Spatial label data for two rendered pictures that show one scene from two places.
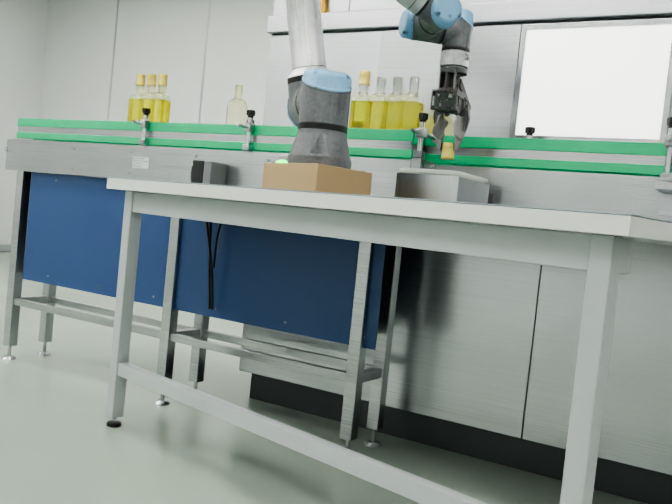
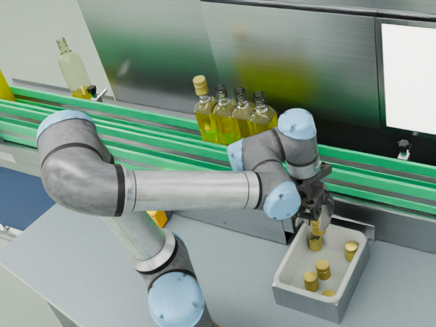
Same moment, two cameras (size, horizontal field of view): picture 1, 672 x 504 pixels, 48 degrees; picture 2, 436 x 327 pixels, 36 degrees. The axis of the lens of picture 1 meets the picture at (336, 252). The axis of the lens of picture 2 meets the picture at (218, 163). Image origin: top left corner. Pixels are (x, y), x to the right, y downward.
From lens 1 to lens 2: 1.74 m
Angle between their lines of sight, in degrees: 40
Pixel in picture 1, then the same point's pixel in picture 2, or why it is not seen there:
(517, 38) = (371, 32)
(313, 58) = (149, 252)
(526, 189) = (408, 230)
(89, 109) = not seen: outside the picture
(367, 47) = (188, 8)
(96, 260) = (12, 211)
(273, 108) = (108, 56)
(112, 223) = (8, 189)
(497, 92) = (358, 84)
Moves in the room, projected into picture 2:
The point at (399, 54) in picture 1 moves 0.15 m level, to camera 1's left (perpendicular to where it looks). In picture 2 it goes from (230, 29) to (174, 41)
